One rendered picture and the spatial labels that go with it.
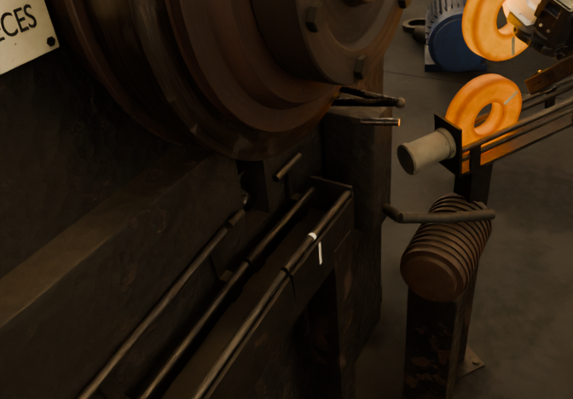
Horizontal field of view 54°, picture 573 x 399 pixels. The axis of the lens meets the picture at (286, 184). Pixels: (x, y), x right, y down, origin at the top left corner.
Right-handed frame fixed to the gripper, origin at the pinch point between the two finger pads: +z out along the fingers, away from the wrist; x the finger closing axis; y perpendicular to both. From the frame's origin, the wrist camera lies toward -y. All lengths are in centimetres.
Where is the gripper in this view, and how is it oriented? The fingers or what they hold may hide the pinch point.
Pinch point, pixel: (508, 1)
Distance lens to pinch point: 102.3
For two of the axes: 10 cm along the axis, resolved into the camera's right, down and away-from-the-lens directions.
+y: 0.2, -6.4, -7.7
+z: -4.2, -7.0, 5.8
